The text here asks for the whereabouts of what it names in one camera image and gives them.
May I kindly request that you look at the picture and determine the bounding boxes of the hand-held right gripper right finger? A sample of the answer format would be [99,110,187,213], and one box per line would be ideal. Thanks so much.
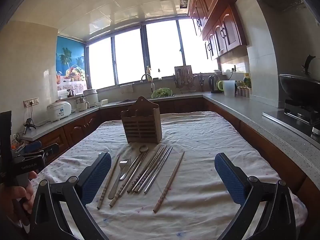
[214,152,304,240]

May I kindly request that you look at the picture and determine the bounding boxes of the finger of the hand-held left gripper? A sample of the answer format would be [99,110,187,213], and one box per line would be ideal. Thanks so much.
[37,144,60,159]
[17,141,42,155]

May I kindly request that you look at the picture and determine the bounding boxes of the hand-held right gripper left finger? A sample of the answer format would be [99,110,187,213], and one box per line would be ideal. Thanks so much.
[29,152,112,240]

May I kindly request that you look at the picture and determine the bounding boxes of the wooden chopstick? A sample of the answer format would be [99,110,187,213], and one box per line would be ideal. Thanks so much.
[131,145,168,193]
[109,150,150,207]
[97,156,120,210]
[153,151,185,213]
[127,145,165,193]

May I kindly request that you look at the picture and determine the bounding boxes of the metal fork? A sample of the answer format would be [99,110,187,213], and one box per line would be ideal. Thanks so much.
[108,158,131,200]

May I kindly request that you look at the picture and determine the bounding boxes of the metal spoon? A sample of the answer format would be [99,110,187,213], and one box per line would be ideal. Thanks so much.
[124,145,149,180]

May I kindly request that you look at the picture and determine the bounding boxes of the wooden utensil holder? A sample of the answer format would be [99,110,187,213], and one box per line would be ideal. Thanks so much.
[121,96,162,145]

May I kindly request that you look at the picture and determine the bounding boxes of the metal chopstick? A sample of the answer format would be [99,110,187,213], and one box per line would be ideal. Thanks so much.
[144,147,173,194]
[135,146,171,194]

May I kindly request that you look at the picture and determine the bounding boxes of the person's left hand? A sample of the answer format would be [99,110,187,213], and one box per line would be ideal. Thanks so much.
[11,171,35,212]

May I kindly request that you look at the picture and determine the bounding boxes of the small black device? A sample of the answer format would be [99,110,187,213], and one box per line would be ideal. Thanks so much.
[23,118,33,135]

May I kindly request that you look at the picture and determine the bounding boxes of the white rice cooker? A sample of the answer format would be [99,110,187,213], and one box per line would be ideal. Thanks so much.
[47,101,72,122]

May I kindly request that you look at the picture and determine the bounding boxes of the white floral tablecloth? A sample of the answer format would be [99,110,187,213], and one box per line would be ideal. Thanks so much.
[37,110,308,240]

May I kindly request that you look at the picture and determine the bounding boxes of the white electric cooker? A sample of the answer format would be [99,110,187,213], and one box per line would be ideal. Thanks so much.
[82,89,98,107]

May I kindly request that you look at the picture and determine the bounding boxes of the grey kitchen countertop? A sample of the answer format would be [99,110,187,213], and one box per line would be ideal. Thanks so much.
[22,94,320,188]

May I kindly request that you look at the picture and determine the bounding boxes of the kitchen sink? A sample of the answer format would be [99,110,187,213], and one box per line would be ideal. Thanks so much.
[116,94,175,105]

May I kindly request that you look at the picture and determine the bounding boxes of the white plastic pitcher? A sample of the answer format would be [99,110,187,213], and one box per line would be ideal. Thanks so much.
[222,80,237,97]

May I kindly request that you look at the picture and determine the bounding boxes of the gas stove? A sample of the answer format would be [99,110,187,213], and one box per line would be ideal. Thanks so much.
[262,99,320,140]

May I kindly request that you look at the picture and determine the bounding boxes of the steel electric kettle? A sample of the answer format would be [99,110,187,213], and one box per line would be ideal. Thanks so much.
[208,75,223,94]

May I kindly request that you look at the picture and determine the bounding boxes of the green colander with vegetables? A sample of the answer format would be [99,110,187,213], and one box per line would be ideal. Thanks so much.
[152,87,173,98]

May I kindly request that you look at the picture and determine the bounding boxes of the chrome kitchen faucet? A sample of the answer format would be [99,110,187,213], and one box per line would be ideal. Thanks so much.
[141,74,153,94]

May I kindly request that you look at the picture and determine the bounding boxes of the dish drying rack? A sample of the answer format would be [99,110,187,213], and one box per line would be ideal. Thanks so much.
[174,65,194,89]

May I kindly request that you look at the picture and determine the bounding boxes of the black wok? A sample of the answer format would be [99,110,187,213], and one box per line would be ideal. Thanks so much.
[279,74,320,101]

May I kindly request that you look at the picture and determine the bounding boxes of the kitchen window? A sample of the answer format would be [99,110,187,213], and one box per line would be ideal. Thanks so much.
[85,19,220,90]

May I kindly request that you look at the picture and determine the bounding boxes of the brown upper kitchen cabinets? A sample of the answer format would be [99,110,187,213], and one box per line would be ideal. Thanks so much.
[189,0,248,60]

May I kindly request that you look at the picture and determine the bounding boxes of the wall power outlet strip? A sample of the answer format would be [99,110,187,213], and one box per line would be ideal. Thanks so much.
[24,97,40,107]

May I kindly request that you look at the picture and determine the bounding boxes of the tropical fruit wall poster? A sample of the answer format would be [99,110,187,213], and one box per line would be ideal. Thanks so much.
[56,36,87,92]

